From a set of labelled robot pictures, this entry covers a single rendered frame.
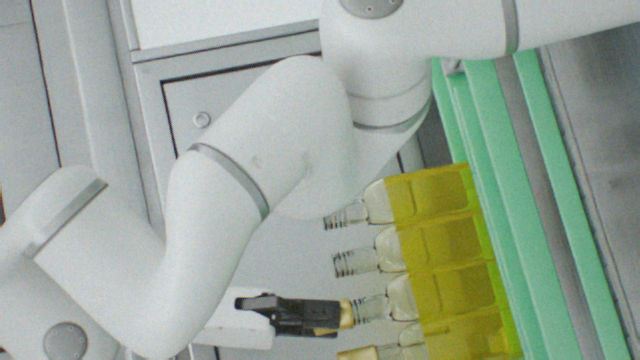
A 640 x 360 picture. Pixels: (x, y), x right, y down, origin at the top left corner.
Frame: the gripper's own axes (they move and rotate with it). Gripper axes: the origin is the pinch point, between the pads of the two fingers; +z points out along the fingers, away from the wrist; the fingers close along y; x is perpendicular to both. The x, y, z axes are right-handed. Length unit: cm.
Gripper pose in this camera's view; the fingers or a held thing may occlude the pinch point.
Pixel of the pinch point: (321, 319)
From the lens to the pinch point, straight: 153.7
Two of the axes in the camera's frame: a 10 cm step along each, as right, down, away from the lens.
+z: 10.0, 0.5, 0.4
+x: 0.3, -9.4, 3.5
